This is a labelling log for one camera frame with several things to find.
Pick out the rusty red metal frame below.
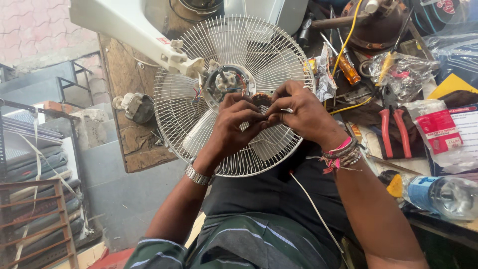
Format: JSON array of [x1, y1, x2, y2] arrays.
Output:
[[0, 179, 80, 269]]

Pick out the yellow card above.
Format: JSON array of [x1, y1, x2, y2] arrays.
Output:
[[427, 73, 478, 100]]

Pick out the red-handled pliers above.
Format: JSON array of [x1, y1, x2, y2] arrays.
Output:
[[377, 85, 413, 160]]

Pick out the person's left hand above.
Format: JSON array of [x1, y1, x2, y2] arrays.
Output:
[[195, 92, 270, 175]]

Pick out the white wire fan guard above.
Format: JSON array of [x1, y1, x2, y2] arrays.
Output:
[[153, 14, 316, 178]]

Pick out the white and black motor part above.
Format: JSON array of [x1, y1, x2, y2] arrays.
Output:
[[112, 92, 155, 125]]

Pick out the person's right hand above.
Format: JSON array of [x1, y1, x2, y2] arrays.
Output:
[[263, 80, 350, 152]]

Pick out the crumpled clear plastic bag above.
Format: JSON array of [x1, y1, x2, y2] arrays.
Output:
[[369, 50, 440, 104]]

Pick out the person's black trousers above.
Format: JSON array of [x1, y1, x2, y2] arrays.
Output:
[[202, 142, 359, 247]]

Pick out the clear plastic water bottle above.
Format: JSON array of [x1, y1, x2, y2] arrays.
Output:
[[403, 176, 478, 221]]

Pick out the pink and beaded wrist bands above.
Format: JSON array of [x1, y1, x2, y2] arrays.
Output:
[[319, 136, 363, 175]]

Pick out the printed paper sheet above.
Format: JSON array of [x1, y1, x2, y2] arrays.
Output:
[[425, 105, 478, 177]]

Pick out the copper fan motor winding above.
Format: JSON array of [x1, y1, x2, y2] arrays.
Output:
[[251, 92, 274, 110]]

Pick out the silver metal wristwatch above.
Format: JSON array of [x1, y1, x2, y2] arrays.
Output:
[[184, 158, 216, 187]]

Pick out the blue plastic bag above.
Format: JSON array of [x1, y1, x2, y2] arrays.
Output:
[[425, 22, 478, 87]]

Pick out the small yellow plastic piece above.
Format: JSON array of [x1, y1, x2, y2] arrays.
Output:
[[386, 174, 404, 198]]

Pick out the white fan motor mount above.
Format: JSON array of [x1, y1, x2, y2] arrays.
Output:
[[203, 64, 257, 113]]

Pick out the red-labelled plastic packet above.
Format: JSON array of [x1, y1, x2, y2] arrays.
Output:
[[405, 100, 478, 175]]

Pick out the person's striped shirt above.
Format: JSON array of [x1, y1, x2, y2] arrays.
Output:
[[124, 213, 342, 269]]

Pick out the white appliance casing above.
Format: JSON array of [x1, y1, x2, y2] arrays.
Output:
[[223, 0, 309, 36]]

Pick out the grey metal bench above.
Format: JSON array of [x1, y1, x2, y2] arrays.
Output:
[[0, 60, 95, 110]]

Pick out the white fan stand neck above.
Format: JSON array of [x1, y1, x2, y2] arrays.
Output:
[[69, 0, 207, 78]]

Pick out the yellow wire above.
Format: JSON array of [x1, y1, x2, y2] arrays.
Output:
[[324, 0, 375, 115]]

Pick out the rusty metal rod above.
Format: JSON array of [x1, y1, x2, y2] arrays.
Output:
[[311, 14, 371, 30]]

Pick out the thin white wire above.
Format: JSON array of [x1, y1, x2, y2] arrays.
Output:
[[289, 171, 345, 255]]

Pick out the crumpled printed foil wrapper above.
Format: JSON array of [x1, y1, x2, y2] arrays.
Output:
[[315, 42, 339, 103]]

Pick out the metal rack with stacked cloth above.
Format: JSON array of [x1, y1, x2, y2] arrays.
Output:
[[0, 99, 95, 269]]

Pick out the round brown metal motor housing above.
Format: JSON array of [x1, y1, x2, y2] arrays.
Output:
[[339, 0, 412, 54]]

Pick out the orange-handled screwdriver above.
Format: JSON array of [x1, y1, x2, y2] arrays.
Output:
[[319, 31, 361, 86]]

